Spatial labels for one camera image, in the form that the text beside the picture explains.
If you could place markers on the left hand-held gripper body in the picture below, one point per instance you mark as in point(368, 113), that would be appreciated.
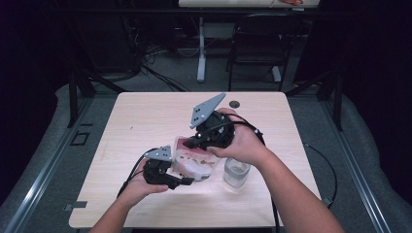
point(157, 168)

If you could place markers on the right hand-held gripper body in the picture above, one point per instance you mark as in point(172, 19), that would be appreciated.
point(217, 131)

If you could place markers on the clear red-printed plastic pouch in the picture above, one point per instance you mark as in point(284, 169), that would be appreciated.
point(194, 163)

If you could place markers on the white lidded container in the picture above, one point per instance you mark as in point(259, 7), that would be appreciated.
point(236, 174)

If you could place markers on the person's left hand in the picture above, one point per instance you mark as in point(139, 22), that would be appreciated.
point(142, 191)

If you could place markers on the person's right hand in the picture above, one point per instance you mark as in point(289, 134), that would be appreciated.
point(246, 145)

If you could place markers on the white desk leg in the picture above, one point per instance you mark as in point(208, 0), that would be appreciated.
point(201, 51)

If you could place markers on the white desk foot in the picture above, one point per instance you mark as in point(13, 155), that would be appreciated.
point(276, 73)

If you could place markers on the grey tape strip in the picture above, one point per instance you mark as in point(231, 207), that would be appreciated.
point(327, 201)
point(76, 205)

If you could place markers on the grey under-desk box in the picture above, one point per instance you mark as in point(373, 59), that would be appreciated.
point(220, 30)

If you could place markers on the black folding chair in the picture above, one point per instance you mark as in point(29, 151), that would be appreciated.
point(262, 39)

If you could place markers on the black metal stand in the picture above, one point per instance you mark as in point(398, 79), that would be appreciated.
point(337, 103)
point(73, 97)

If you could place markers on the light wooden background desk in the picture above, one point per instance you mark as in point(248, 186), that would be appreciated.
point(226, 3)

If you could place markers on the orange object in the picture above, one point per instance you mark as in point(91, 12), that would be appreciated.
point(291, 2)

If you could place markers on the aluminium floor rail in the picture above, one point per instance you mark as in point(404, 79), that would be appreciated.
point(367, 194)
point(32, 194)

